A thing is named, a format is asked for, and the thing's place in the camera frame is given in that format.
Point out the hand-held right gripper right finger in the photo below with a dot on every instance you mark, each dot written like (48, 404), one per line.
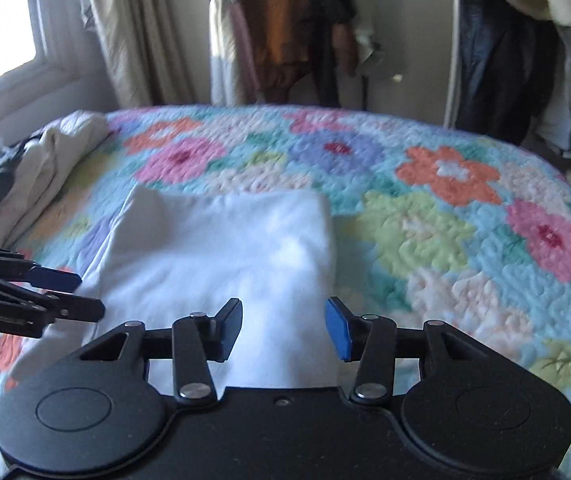
(338, 330)

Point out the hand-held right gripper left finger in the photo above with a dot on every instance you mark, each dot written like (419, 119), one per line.
(228, 330)

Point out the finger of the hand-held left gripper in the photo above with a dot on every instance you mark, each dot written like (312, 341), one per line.
(55, 279)
(78, 310)

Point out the white long-sleeve shirt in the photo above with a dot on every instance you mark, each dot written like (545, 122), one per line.
(215, 250)

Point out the pile of beige dark clothes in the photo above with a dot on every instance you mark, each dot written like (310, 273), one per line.
(55, 160)

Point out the white clothes rack pole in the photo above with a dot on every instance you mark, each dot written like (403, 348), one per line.
(453, 45)

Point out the floral quilt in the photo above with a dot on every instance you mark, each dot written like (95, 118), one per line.
(415, 240)

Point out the cream curtain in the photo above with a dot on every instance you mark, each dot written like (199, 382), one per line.
(130, 35)

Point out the cream hanging garment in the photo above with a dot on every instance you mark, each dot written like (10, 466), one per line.
(228, 50)

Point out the black hanging garment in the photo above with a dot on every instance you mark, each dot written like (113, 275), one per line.
(330, 25)

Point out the brown hanging jacket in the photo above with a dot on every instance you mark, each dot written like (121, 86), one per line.
(275, 25)

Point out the hanging dark and white garments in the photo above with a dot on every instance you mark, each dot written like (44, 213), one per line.
(505, 70)

